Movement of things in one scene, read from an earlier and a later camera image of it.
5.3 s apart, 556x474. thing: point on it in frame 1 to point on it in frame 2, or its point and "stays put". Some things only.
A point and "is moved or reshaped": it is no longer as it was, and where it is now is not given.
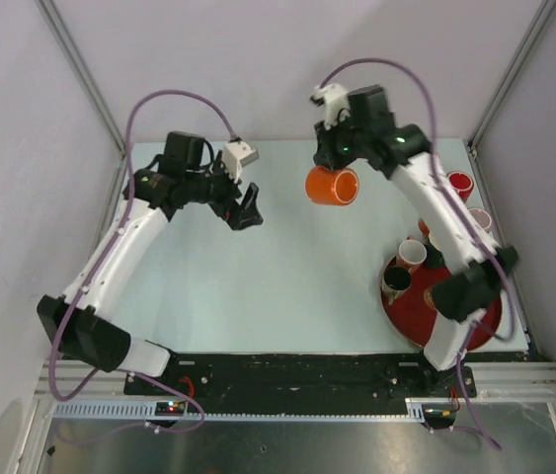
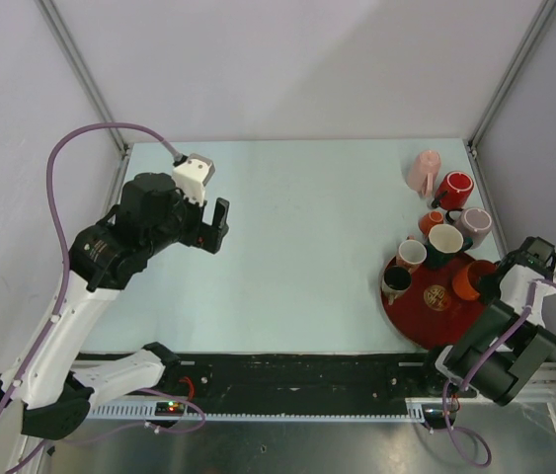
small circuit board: (169, 408) stays put
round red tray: (414, 312) stays put
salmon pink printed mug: (411, 254) stays put
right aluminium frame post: (513, 73) stays put
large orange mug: (338, 187) is moved or reshaped
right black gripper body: (342, 144) to (490, 288)
